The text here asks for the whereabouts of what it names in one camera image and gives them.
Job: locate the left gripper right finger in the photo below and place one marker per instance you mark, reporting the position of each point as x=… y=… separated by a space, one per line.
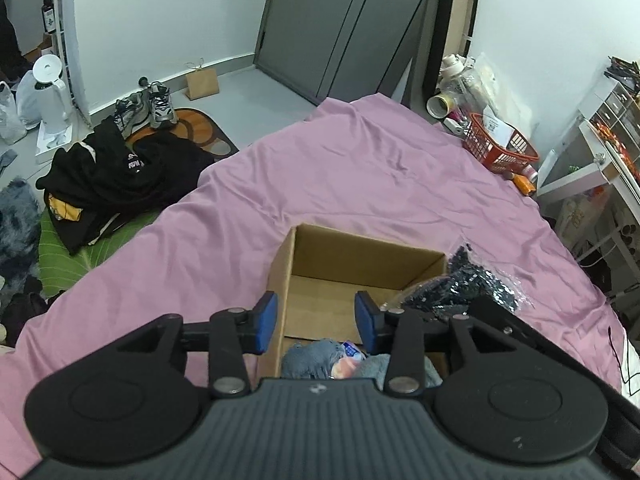
x=398 y=332

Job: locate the pink bed sheet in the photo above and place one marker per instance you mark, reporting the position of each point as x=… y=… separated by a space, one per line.
x=369 y=167

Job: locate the light blue plush toy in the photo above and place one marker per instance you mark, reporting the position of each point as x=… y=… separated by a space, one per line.
x=376 y=367

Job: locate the brown cardboard box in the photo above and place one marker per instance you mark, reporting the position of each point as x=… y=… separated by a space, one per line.
x=316 y=274

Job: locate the white plastic bag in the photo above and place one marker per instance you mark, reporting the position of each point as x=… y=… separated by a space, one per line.
x=19 y=109

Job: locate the red plastic basket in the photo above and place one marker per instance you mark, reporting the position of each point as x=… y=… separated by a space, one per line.
x=515 y=156

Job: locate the small brown paper bag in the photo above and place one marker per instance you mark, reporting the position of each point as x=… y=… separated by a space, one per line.
x=201 y=81

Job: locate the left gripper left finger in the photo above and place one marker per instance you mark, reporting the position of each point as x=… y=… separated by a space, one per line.
x=232 y=334

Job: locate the white kettle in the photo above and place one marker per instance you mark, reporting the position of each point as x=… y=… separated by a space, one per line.
x=52 y=94

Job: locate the black clothes pile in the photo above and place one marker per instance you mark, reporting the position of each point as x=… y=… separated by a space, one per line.
x=99 y=184

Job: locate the framed cardboard board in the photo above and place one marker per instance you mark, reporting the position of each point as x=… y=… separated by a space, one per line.
x=452 y=28

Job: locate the green leaf cushion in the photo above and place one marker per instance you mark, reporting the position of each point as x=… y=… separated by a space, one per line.
x=58 y=270

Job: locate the black sequin fabric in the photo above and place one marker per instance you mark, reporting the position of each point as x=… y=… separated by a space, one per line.
x=468 y=278

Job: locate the grey sneakers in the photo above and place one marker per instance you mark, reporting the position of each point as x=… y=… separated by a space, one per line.
x=150 y=106

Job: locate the white paper cup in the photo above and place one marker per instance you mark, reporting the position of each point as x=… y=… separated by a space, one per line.
x=441 y=105

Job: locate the clear plastic water bottle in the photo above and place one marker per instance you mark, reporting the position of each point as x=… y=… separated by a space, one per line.
x=459 y=77

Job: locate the orange black tool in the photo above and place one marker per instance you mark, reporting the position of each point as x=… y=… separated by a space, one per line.
x=523 y=184

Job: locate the printed shopping bag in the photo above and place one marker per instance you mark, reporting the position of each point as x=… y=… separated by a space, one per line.
x=577 y=215

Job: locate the white desk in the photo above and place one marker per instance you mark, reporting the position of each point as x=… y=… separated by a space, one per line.
x=599 y=153

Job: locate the white pink bottle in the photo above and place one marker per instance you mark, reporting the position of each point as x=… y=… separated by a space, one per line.
x=456 y=127

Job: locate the blue tissue pack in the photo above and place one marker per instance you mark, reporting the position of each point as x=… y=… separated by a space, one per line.
x=345 y=366

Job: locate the blue knitted cloth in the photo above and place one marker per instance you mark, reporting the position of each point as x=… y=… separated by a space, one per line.
x=311 y=361

